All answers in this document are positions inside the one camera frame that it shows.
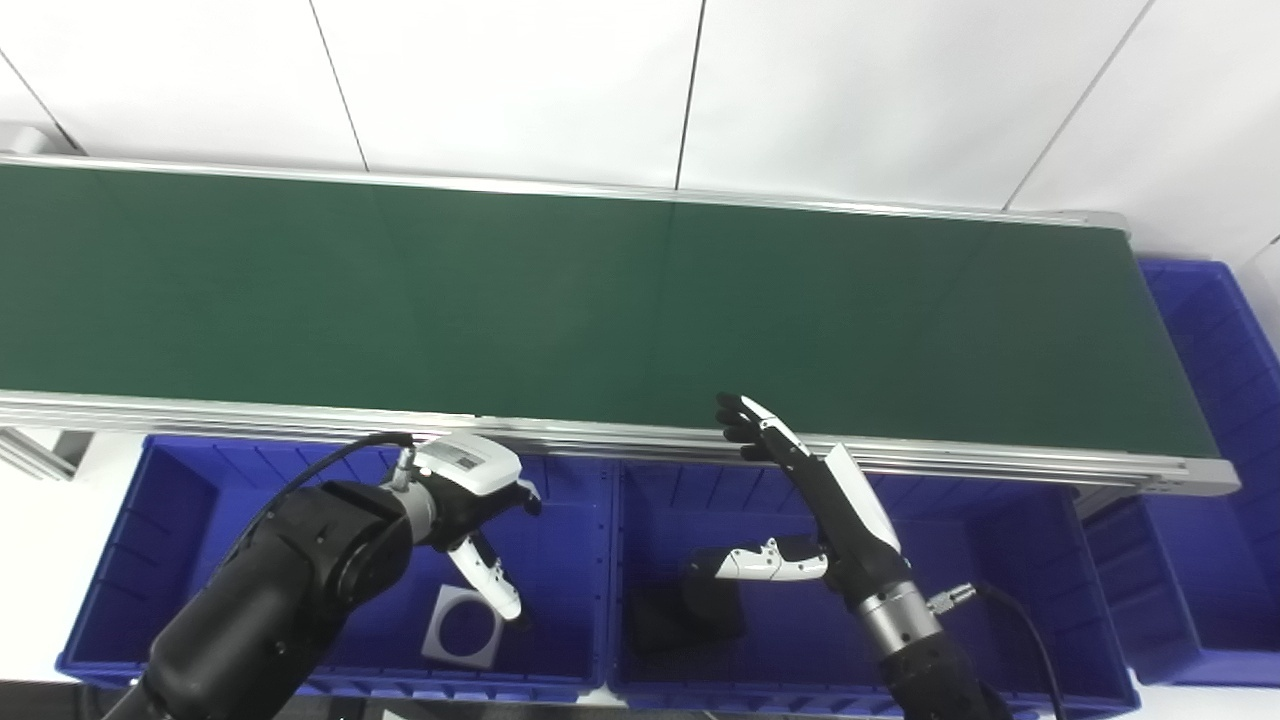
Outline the aluminium conveyor leg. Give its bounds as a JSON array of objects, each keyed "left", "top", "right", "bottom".
[{"left": 0, "top": 425, "right": 96, "bottom": 483}]

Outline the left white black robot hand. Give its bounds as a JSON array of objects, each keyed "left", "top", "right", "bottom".
[{"left": 405, "top": 433, "right": 543, "bottom": 623}]

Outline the black part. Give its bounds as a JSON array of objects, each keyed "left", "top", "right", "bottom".
[{"left": 628, "top": 570, "right": 746, "bottom": 656}]

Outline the blue plastic bin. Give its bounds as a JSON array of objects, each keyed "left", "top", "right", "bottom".
[
  {"left": 55, "top": 433, "right": 613, "bottom": 704},
  {"left": 608, "top": 458, "right": 1141, "bottom": 719},
  {"left": 1082, "top": 260, "right": 1280, "bottom": 686}
]

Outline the white block with round hole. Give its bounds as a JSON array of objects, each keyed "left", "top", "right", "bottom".
[{"left": 421, "top": 585, "right": 504, "bottom": 669}]

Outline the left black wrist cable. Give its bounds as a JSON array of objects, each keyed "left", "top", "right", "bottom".
[{"left": 225, "top": 432, "right": 416, "bottom": 581}]

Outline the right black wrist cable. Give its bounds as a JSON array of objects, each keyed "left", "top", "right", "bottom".
[{"left": 925, "top": 582, "right": 1066, "bottom": 720}]

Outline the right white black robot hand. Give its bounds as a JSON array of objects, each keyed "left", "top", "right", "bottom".
[{"left": 683, "top": 392, "right": 911, "bottom": 611}]

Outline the green conveyor belt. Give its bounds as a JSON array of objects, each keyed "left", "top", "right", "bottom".
[
  {"left": 0, "top": 163, "right": 1221, "bottom": 459},
  {"left": 0, "top": 120, "right": 1241, "bottom": 498}
]

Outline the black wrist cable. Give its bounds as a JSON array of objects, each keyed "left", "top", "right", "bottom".
[
  {"left": 225, "top": 432, "right": 416, "bottom": 581},
  {"left": 925, "top": 582, "right": 1066, "bottom": 720}
]

